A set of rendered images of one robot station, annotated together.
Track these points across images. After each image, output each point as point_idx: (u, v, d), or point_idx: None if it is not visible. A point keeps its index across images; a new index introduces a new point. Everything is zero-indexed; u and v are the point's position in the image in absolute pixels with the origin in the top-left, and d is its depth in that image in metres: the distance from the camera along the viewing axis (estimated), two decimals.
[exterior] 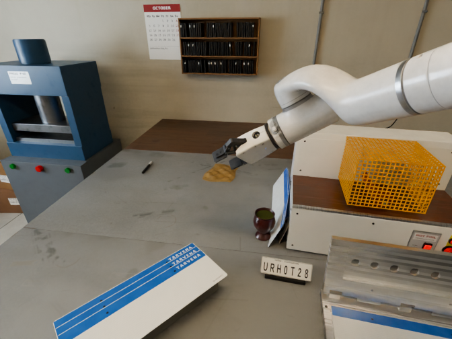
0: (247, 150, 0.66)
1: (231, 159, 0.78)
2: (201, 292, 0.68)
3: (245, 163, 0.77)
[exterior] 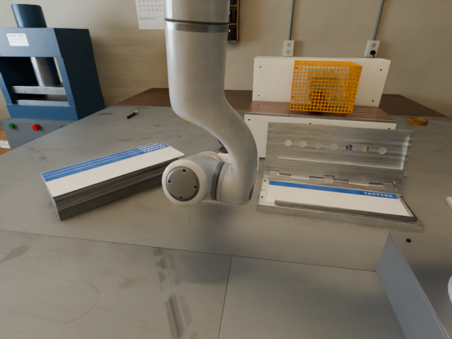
0: None
1: None
2: (161, 161, 0.85)
3: None
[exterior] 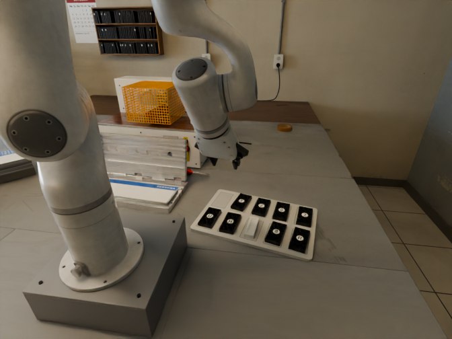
0: (199, 147, 0.67)
1: None
2: (5, 162, 1.11)
3: (235, 160, 0.70)
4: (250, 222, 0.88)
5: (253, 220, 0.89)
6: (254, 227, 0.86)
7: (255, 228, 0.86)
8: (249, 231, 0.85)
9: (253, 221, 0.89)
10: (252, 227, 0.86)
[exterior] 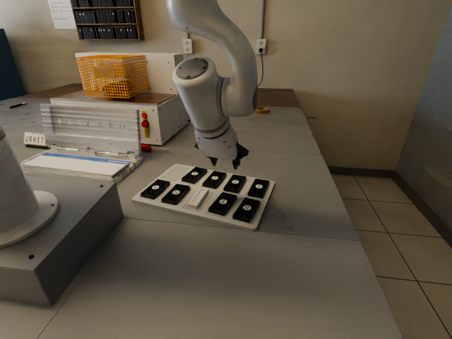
0: (199, 147, 0.67)
1: None
2: None
3: (235, 160, 0.70)
4: (197, 193, 0.81)
5: (201, 192, 0.82)
6: (200, 198, 0.79)
7: (202, 198, 0.79)
8: (194, 202, 0.77)
9: (201, 192, 0.82)
10: (198, 198, 0.79)
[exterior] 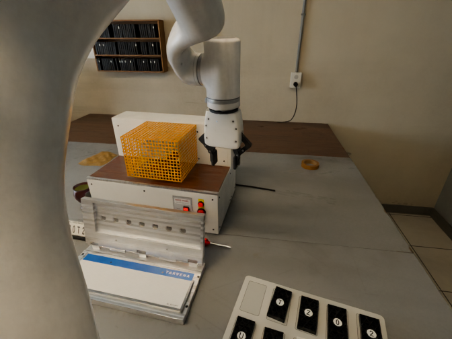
0: (205, 133, 0.69)
1: None
2: None
3: (237, 155, 0.71)
4: None
5: None
6: None
7: None
8: None
9: None
10: None
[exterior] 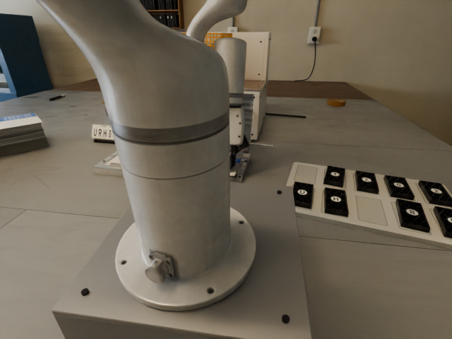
0: None
1: None
2: (10, 127, 0.84)
3: (233, 153, 0.72)
4: None
5: None
6: None
7: None
8: None
9: None
10: None
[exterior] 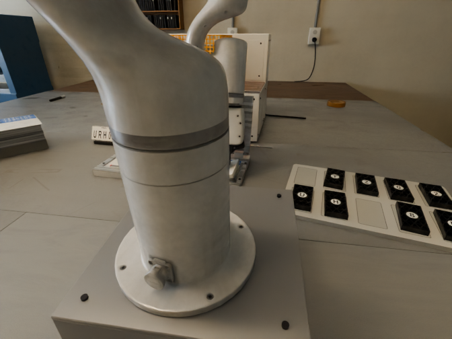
0: None
1: None
2: (9, 128, 0.84)
3: (229, 152, 0.72)
4: (229, 165, 0.76)
5: (232, 163, 0.77)
6: (233, 167, 0.73)
7: (235, 167, 0.73)
8: None
9: (233, 164, 0.77)
10: (231, 168, 0.74)
